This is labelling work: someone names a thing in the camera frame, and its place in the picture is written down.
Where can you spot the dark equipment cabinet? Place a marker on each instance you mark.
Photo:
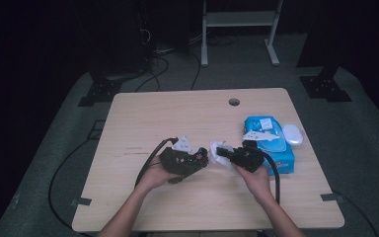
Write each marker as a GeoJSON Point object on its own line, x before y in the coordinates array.
{"type": "Point", "coordinates": [121, 39]}

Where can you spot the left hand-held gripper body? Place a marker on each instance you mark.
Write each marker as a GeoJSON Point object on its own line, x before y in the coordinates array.
{"type": "Point", "coordinates": [174, 163]}

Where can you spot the person's right hand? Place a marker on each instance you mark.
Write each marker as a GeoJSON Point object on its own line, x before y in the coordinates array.
{"type": "Point", "coordinates": [256, 181]}

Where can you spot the white wet wipe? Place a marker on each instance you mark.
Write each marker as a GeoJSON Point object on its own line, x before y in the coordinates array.
{"type": "Point", "coordinates": [215, 154]}

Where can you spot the blue wet wipe pack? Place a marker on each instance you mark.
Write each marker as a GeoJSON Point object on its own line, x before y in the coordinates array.
{"type": "Point", "coordinates": [283, 158]}

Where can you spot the white oval pack lid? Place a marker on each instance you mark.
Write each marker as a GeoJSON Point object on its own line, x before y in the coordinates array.
{"type": "Point", "coordinates": [292, 134]}

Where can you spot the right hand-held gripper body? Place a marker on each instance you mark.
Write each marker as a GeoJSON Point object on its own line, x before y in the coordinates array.
{"type": "Point", "coordinates": [251, 158]}

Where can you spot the white metal stand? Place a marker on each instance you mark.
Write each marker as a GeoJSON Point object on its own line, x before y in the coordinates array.
{"type": "Point", "coordinates": [240, 18]}

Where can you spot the black stand base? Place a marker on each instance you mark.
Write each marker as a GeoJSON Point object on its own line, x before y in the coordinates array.
{"type": "Point", "coordinates": [100, 92]}
{"type": "Point", "coordinates": [324, 88]}

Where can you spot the black tape strip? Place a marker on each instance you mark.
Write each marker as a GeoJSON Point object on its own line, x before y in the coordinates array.
{"type": "Point", "coordinates": [330, 197]}
{"type": "Point", "coordinates": [82, 201]}

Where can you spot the person's left hand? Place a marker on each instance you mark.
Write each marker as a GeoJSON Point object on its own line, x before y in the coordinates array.
{"type": "Point", "coordinates": [156, 176]}

